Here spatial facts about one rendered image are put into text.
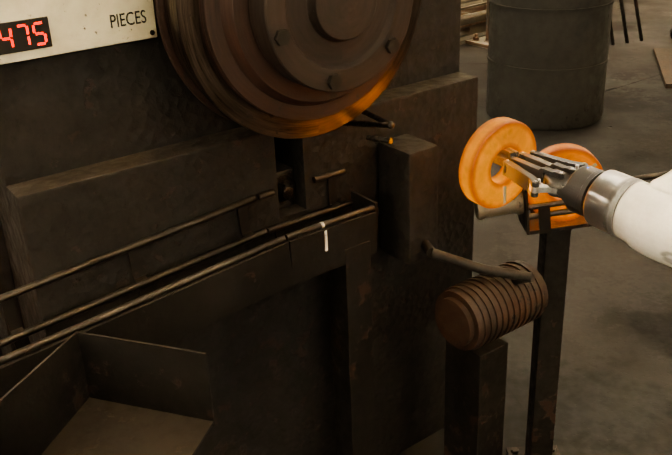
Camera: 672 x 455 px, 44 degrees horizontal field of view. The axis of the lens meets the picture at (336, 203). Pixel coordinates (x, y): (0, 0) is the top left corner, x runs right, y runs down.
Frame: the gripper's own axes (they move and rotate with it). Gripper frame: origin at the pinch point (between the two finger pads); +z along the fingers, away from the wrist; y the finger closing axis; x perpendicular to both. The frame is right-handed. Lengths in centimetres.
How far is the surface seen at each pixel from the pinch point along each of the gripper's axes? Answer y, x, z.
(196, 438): -62, -24, -7
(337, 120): -18.9, 4.3, 20.1
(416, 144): 0.9, -5.5, 21.8
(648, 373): 75, -85, 8
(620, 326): 88, -86, 27
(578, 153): 25.7, -7.4, 3.3
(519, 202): 15.9, -16.8, 8.1
